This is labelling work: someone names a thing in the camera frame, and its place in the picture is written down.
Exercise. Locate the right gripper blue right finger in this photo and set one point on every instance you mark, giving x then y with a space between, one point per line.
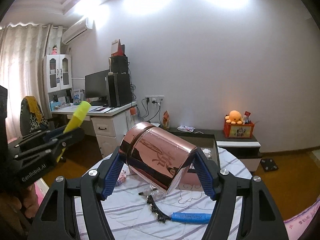
260 217

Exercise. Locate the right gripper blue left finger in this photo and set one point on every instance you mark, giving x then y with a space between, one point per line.
56 217

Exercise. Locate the yellow highlighter marker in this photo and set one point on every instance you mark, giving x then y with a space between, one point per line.
75 122

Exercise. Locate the pink building block model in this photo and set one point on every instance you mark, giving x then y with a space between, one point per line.
122 178

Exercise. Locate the black beaded hair clip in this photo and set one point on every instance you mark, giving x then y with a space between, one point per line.
160 216

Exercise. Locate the clear glass light bulb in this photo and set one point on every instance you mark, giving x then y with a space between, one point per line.
153 192

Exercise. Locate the rose gold metallic cylinder tin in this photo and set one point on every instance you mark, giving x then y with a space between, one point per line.
156 155

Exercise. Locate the pink bedding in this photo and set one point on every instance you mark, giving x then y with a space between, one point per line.
299 223

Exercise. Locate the black office chair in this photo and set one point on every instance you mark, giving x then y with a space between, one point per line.
32 118

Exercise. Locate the black floor scale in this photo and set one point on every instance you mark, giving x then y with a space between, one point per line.
268 164

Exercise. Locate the low black white cabinet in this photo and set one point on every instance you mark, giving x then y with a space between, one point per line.
246 150

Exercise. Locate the pink storage box black rim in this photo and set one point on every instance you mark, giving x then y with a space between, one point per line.
204 139

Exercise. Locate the small pink white block toy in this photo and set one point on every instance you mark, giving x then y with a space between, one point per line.
207 153

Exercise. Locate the red cartoon storage box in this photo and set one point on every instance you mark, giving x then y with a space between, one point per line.
244 131

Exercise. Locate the white desk with drawers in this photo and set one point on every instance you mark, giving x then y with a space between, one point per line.
108 126

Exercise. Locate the white hutch cabinet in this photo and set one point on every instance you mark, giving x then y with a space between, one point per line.
57 72

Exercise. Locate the black computer monitor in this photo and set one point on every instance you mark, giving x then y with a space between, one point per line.
96 86

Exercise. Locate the orange octopus plush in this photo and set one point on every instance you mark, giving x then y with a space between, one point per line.
234 117

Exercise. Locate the beige window curtain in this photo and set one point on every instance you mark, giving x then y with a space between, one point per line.
23 48

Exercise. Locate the black computer tower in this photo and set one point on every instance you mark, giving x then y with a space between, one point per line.
119 89

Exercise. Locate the crumpled snack packet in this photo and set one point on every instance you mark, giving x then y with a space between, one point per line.
188 129

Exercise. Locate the red capped water bottle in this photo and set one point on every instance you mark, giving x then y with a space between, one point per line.
134 116

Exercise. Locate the white air conditioner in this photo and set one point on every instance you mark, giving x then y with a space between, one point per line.
77 29

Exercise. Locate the wall power outlet strip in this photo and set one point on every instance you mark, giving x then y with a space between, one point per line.
157 99

